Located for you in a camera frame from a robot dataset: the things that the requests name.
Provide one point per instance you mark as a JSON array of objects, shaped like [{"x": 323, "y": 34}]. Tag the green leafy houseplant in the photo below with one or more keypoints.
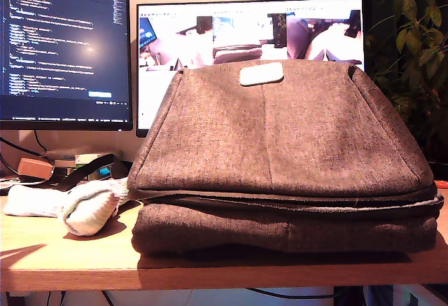
[{"x": 413, "y": 40}]

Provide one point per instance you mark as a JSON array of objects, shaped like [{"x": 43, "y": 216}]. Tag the black flat device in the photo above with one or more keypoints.
[{"x": 8, "y": 184}]

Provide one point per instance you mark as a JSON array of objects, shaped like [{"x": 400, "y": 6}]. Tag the grey fabric backpack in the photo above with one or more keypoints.
[{"x": 280, "y": 138}]

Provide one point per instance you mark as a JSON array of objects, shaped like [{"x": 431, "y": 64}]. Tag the stack of pale books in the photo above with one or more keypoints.
[{"x": 70, "y": 157}]

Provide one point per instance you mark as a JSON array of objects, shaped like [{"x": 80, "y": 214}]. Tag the monitor with white screen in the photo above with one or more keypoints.
[{"x": 157, "y": 92}]

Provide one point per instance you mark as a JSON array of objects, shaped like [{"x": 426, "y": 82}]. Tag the white pair of socks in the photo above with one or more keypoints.
[{"x": 87, "y": 208}]

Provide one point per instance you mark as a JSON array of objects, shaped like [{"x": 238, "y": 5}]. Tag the monitor with dark code screen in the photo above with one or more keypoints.
[{"x": 63, "y": 57}]

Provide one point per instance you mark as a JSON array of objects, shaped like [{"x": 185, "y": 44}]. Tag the small brown cardboard box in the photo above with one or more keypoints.
[{"x": 35, "y": 167}]

